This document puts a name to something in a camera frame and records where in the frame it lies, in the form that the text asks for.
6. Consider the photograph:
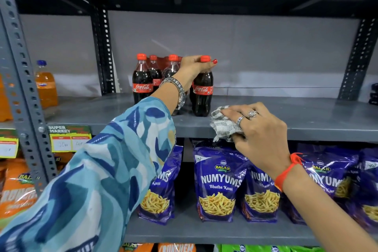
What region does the orange snack packet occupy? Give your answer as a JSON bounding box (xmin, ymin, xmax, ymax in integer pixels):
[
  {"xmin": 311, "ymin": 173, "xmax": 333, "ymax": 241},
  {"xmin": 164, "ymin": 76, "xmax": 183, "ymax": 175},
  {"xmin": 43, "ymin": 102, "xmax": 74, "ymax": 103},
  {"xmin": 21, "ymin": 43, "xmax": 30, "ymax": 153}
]
[
  {"xmin": 0, "ymin": 159, "xmax": 40, "ymax": 229},
  {"xmin": 119, "ymin": 243, "xmax": 155, "ymax": 252},
  {"xmin": 54, "ymin": 152, "xmax": 75, "ymax": 173},
  {"xmin": 158, "ymin": 243, "xmax": 197, "ymax": 252}
]

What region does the silver wristwatch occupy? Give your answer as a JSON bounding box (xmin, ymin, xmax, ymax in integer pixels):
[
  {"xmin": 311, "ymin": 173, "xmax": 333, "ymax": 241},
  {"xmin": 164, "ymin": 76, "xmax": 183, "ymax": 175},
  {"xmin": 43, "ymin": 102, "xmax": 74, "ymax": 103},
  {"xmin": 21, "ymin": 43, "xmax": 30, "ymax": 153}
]
[{"xmin": 159, "ymin": 77, "xmax": 187, "ymax": 110}]

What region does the red thread bracelet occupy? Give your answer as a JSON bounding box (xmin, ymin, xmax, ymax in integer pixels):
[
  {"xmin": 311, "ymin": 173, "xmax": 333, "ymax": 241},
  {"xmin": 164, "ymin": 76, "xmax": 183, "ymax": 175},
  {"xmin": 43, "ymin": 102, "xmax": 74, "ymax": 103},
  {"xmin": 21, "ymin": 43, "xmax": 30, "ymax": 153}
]
[{"xmin": 274, "ymin": 153, "xmax": 305, "ymax": 193}]

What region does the blue patterned sleeve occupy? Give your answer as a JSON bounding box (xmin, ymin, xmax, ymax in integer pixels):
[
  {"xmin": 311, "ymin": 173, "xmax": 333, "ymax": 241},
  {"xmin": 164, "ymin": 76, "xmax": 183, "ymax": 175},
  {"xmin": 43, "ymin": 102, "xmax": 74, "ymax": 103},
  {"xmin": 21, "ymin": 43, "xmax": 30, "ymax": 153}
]
[{"xmin": 0, "ymin": 96, "xmax": 177, "ymax": 252}]

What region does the person's left hand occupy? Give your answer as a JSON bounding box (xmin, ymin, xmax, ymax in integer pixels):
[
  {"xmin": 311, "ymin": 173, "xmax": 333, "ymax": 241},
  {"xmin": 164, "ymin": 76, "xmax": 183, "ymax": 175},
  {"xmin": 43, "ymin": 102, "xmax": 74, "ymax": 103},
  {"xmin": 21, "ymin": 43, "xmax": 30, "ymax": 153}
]
[{"xmin": 173, "ymin": 55, "xmax": 218, "ymax": 91}]

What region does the person's right forearm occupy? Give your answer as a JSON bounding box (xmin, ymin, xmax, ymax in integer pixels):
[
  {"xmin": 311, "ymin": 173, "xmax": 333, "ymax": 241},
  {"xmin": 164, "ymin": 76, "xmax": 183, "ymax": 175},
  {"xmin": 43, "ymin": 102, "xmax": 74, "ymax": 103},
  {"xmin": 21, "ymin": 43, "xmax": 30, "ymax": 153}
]
[{"xmin": 275, "ymin": 165, "xmax": 378, "ymax": 252}]

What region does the green and yellow price label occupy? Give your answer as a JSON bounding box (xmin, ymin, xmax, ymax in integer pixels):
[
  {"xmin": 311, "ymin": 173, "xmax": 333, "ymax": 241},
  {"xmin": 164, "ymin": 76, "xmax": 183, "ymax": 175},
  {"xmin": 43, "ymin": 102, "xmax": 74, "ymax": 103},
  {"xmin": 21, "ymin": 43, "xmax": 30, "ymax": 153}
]
[
  {"xmin": 48, "ymin": 125, "xmax": 92, "ymax": 153},
  {"xmin": 0, "ymin": 129, "xmax": 19, "ymax": 159}
]

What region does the cola bottle with red cap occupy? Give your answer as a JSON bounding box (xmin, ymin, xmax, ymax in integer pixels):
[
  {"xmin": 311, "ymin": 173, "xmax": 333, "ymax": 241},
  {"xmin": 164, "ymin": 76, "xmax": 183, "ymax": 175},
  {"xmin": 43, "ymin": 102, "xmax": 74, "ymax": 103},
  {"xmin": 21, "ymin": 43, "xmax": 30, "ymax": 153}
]
[
  {"xmin": 190, "ymin": 55, "xmax": 214, "ymax": 117},
  {"xmin": 162, "ymin": 54, "xmax": 181, "ymax": 79},
  {"xmin": 132, "ymin": 53, "xmax": 154, "ymax": 105},
  {"xmin": 148, "ymin": 55, "xmax": 163, "ymax": 93}
]

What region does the grey checked cloth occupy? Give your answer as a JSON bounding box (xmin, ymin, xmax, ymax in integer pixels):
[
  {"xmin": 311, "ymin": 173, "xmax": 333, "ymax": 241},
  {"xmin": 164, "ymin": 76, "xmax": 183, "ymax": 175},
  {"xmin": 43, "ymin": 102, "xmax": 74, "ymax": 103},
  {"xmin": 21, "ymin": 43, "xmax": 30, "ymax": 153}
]
[{"xmin": 210, "ymin": 106, "xmax": 246, "ymax": 143}]

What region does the grey metal shelf rack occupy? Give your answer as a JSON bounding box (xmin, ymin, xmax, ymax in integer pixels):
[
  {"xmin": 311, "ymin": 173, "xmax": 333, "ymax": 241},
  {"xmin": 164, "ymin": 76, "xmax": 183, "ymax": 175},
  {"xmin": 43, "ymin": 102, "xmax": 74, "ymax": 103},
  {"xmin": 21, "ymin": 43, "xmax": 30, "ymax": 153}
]
[{"xmin": 0, "ymin": 0, "xmax": 378, "ymax": 252}]

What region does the orange soda bottle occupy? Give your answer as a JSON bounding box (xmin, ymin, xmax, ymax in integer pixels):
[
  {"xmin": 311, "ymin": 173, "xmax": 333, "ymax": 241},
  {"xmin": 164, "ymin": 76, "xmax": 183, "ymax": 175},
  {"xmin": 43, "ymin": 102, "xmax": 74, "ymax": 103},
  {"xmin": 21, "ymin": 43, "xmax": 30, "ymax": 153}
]
[{"xmin": 34, "ymin": 60, "xmax": 59, "ymax": 109}]

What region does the person's left forearm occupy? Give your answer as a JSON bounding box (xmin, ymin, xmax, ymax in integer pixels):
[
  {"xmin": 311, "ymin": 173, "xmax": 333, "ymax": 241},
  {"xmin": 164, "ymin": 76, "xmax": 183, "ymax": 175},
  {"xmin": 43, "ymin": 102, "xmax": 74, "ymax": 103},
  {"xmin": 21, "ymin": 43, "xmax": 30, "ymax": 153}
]
[{"xmin": 151, "ymin": 79, "xmax": 186, "ymax": 114}]

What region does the green snack packet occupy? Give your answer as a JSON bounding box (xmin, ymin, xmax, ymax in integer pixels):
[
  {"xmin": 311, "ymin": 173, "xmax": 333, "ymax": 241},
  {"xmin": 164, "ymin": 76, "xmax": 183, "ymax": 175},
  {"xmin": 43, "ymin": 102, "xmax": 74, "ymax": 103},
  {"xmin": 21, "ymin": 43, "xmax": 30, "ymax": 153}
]
[{"xmin": 217, "ymin": 244, "xmax": 327, "ymax": 252}]

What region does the purple snack packet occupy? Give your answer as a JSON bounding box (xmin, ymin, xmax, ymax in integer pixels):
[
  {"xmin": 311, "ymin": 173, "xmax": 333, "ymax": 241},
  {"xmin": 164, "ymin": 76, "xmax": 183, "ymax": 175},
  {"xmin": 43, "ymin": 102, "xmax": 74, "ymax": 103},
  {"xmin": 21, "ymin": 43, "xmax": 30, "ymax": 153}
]
[
  {"xmin": 240, "ymin": 164, "xmax": 281, "ymax": 223},
  {"xmin": 344, "ymin": 148, "xmax": 378, "ymax": 234},
  {"xmin": 282, "ymin": 143, "xmax": 359, "ymax": 226},
  {"xmin": 193, "ymin": 140, "xmax": 249, "ymax": 222},
  {"xmin": 137, "ymin": 144, "xmax": 184, "ymax": 226}
]

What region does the person's right hand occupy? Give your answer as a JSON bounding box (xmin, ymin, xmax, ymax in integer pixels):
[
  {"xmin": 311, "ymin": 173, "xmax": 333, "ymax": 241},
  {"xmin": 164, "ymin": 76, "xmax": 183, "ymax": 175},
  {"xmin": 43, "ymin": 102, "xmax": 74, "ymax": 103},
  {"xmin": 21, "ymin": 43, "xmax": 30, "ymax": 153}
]
[{"xmin": 220, "ymin": 102, "xmax": 292, "ymax": 179}]

